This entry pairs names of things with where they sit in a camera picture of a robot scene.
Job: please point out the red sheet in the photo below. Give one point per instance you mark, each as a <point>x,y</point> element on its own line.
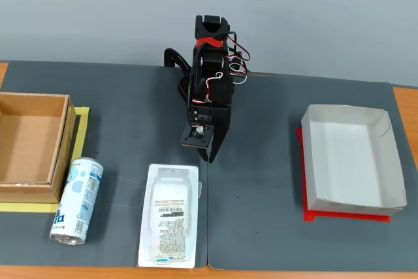
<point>313,216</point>

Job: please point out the yellow tape outline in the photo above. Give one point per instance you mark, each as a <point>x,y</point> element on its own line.
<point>83,128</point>

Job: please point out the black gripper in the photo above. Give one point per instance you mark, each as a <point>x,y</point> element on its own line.
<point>219,143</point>

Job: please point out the red tape band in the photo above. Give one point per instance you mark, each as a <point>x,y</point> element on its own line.
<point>210,42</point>

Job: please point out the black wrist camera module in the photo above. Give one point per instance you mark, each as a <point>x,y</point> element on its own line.
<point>197,135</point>

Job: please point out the brown cardboard box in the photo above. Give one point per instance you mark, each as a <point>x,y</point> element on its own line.
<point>29,141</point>

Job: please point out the white packaged sandwich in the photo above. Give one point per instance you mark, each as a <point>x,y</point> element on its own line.
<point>170,213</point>

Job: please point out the white blue drink can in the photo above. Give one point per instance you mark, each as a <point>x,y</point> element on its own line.
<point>78,200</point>

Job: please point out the gray paper box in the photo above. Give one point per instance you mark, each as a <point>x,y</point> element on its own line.
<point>349,158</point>

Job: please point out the black table clamp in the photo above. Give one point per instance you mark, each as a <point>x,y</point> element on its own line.
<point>173,58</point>

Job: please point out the dark gray mat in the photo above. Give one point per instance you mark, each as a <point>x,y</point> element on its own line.
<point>261,148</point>
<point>124,122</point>

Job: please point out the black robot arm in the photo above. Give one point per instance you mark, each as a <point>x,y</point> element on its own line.
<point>209,60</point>

